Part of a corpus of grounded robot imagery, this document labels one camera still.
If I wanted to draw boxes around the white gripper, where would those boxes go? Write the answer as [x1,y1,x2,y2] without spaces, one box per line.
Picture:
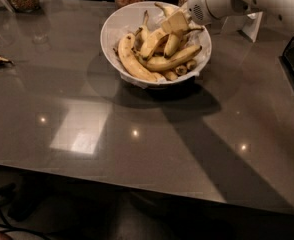
[161,0,249,33]

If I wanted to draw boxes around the curved yellow banana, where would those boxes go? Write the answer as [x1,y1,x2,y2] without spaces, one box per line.
[137,45,202,72]
[154,2,185,58]

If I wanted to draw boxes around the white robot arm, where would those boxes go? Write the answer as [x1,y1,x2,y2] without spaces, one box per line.
[161,0,294,36]

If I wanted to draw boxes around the middle spotted yellow banana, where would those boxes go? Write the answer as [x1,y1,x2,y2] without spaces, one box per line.
[140,27,204,60]

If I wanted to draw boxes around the small back yellow banana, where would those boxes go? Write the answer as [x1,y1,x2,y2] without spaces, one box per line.
[135,11,150,49]

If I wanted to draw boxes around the short banana stub right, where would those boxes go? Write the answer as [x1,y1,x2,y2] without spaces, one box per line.
[186,59,197,71]

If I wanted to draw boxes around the short banana stub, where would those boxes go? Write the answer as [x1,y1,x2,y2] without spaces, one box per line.
[162,70,178,81]
[186,59,197,71]
[175,65,187,76]

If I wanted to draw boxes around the white bowl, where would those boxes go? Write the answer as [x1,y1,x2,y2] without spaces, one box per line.
[99,0,213,90]

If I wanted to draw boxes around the short banana stub middle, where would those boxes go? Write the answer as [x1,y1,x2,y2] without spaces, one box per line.
[175,65,187,76]

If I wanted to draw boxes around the short banana stub left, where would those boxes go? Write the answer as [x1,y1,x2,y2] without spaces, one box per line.
[162,70,178,81]

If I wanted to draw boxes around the long left yellow banana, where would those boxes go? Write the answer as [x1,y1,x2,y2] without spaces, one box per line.
[117,33,157,82]

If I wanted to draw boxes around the white angled stand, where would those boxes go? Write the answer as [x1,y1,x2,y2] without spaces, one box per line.
[220,12,263,43]

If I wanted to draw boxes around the black cables on floor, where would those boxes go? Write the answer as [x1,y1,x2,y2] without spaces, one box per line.
[0,182,51,240]

